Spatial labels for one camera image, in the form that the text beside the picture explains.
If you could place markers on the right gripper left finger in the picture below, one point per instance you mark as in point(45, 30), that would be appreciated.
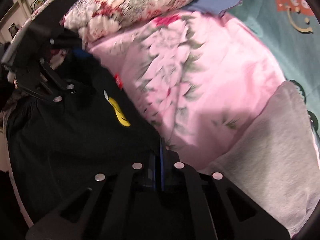
point(104, 205)

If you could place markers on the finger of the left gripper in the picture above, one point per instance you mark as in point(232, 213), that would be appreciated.
point(39, 80)

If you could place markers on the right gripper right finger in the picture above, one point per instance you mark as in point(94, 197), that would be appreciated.
point(203, 206)

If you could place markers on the black pants with smiley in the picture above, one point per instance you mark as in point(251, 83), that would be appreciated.
point(56, 148)

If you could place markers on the red floral rolled quilt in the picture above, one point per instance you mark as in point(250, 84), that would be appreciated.
point(94, 19)

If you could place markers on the folded light grey pants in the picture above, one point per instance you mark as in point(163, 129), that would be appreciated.
point(275, 161)

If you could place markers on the pink floral bed sheet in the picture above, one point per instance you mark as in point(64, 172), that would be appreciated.
point(199, 80)

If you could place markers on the teal heart-print sheet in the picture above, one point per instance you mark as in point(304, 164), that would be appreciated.
point(290, 29)

